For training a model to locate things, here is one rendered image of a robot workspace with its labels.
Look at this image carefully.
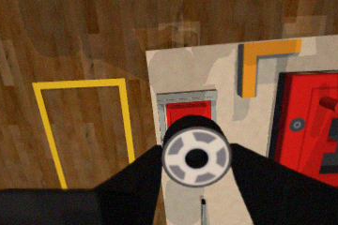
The yellow tape outline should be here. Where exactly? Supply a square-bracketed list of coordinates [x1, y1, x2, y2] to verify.
[32, 78, 135, 189]

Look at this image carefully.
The black and white toy wheel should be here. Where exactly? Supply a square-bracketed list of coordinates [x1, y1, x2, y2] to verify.
[161, 115, 233, 188]

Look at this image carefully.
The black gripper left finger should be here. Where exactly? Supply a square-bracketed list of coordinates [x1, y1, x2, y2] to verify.
[0, 144, 162, 225]

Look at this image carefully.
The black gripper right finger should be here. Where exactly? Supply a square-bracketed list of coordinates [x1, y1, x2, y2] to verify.
[230, 143, 338, 225]

